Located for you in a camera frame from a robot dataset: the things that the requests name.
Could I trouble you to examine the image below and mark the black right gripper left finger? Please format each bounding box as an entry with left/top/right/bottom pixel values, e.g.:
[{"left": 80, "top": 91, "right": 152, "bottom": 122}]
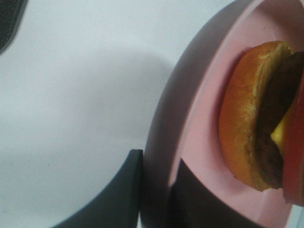
[{"left": 55, "top": 149, "right": 143, "bottom": 228}]

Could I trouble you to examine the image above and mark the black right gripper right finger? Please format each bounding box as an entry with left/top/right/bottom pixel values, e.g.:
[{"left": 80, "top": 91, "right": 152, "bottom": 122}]
[{"left": 167, "top": 161, "right": 261, "bottom": 228}]

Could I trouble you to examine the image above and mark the pink round plate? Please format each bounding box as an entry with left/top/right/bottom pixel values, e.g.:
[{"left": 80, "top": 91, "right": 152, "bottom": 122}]
[{"left": 141, "top": 0, "right": 304, "bottom": 228}]

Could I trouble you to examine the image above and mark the toy hamburger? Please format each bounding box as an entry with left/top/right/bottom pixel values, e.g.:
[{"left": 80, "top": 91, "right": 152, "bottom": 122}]
[{"left": 218, "top": 41, "right": 304, "bottom": 206}]

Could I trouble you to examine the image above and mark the white microwave oven body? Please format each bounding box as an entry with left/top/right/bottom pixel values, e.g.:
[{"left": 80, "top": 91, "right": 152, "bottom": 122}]
[{"left": 0, "top": 0, "right": 28, "bottom": 54}]

